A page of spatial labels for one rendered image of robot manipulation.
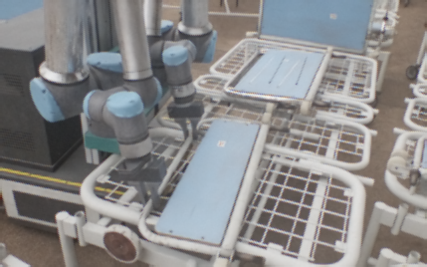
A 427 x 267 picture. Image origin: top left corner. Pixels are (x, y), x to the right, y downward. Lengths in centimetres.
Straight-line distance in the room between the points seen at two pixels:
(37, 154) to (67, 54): 63
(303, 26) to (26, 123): 186
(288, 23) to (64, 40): 188
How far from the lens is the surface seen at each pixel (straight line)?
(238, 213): 121
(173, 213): 121
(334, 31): 284
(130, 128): 110
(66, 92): 133
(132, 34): 122
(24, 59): 162
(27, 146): 181
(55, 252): 191
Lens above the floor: 132
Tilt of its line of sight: 30 degrees down
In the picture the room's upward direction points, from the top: 3 degrees clockwise
